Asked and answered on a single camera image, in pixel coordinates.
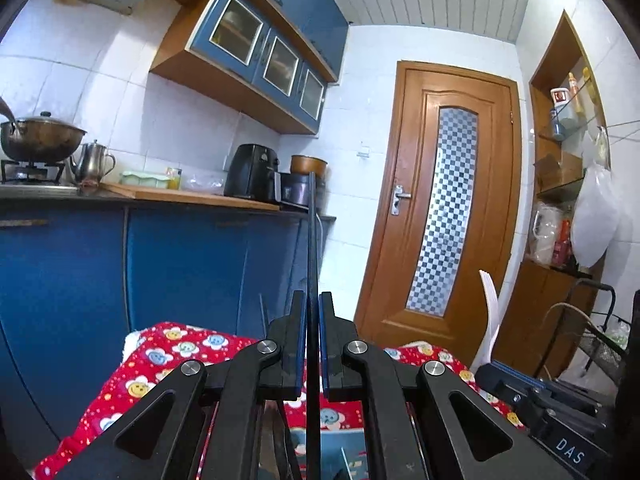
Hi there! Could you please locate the cardboard box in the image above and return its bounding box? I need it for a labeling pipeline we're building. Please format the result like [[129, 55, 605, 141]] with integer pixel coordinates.
[[533, 152, 584, 192]]

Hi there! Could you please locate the black air fryer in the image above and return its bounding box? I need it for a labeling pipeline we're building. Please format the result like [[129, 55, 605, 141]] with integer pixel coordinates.
[[223, 143, 282, 204]]

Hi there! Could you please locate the wooden door with glass panel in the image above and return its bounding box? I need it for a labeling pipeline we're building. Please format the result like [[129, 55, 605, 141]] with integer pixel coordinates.
[[355, 60, 524, 352]]

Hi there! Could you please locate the brown pot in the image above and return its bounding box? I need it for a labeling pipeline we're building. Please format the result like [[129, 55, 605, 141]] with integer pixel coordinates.
[[290, 155, 329, 177]]

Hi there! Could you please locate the light blue utensil box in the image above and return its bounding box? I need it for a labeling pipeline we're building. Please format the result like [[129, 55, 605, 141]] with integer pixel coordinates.
[[287, 425, 373, 480]]

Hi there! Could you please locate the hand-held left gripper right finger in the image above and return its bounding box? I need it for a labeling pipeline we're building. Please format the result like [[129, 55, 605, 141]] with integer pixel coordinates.
[[319, 291, 576, 480]]

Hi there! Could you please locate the clear plastic food container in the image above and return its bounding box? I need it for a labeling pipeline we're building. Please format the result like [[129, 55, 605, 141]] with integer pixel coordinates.
[[180, 172, 226, 194]]

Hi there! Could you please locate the white plastic bag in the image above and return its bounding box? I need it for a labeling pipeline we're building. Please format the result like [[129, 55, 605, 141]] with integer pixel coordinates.
[[570, 165, 622, 269]]

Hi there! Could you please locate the red packet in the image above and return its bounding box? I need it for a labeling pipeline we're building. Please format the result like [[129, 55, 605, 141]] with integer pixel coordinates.
[[552, 219, 574, 267]]

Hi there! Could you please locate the metal kettle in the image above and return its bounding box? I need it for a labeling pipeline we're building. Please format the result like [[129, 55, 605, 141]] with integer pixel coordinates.
[[69, 140, 117, 185]]

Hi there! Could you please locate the blue kitchen base cabinet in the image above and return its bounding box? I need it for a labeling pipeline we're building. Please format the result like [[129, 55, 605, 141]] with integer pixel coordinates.
[[0, 195, 337, 463]]

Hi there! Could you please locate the wooden wall shelf unit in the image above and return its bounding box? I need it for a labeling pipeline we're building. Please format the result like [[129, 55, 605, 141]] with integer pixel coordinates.
[[492, 10, 612, 382]]

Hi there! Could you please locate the white plastic fork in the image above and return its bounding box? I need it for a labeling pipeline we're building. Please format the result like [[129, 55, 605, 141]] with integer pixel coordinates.
[[475, 269, 502, 367]]

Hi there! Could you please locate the black metal rack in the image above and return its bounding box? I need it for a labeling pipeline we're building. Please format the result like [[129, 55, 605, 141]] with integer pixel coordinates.
[[536, 279, 640, 397]]

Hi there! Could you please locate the blue glass-door wall cabinet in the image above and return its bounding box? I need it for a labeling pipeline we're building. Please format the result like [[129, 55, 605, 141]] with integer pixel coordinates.
[[150, 0, 341, 136]]

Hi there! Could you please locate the clear plastic jug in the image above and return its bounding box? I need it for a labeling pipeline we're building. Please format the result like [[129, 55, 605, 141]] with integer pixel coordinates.
[[529, 204, 564, 267]]

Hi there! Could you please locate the gas stove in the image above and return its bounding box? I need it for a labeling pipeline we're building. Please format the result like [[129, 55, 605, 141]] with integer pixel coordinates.
[[0, 159, 69, 185]]

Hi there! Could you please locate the blue upper cabinet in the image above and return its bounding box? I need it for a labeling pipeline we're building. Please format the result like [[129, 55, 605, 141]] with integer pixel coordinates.
[[155, 0, 351, 84]]

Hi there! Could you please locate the metal wok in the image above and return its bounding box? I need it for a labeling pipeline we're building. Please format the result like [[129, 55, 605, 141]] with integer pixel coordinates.
[[0, 97, 87, 164]]

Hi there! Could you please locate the metal door handle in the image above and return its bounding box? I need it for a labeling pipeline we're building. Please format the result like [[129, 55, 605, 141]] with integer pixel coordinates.
[[391, 184, 412, 217]]

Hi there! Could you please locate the green plastic container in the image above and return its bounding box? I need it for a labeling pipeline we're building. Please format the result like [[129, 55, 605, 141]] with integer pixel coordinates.
[[120, 170, 169, 191]]

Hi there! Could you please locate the red smiley flower tablecloth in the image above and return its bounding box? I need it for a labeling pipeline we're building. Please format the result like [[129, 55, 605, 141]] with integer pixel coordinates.
[[32, 321, 527, 480]]

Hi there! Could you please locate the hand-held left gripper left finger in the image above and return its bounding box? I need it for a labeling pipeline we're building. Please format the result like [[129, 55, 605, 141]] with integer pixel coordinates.
[[54, 290, 308, 480]]

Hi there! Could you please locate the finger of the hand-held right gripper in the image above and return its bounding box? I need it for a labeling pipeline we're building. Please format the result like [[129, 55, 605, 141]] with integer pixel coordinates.
[[473, 360, 603, 428]]

